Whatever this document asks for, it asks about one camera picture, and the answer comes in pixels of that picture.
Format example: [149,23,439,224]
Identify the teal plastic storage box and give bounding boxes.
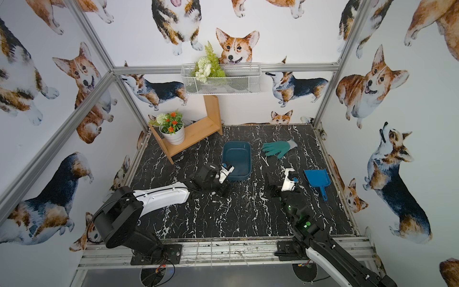
[222,141,252,181]

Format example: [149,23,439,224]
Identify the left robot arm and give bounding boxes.
[92,163,235,259]

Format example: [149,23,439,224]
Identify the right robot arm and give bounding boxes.
[266,183,396,287]

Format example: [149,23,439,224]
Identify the blue plastic dustpan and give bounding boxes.
[304,169,331,202]

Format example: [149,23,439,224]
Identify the white flower pot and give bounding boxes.
[160,124,185,145]

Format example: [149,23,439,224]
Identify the wooden shelf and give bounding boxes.
[148,95,223,165]

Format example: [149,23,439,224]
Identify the green work glove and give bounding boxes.
[262,139,298,159]

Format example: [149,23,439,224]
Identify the orange flower plant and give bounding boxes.
[149,111,184,135]

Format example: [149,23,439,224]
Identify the green fern white flowers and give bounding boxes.
[190,41,227,85]

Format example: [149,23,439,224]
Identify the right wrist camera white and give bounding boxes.
[281,168,299,191]

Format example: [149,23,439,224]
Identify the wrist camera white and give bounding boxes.
[219,163,234,184]
[281,168,299,191]

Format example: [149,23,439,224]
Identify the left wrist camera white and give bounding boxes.
[219,163,234,184]

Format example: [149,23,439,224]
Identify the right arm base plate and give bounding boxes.
[274,240,307,261]

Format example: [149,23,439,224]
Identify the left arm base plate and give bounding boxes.
[130,244,183,265]

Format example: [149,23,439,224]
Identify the white wire basket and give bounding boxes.
[180,63,262,95]

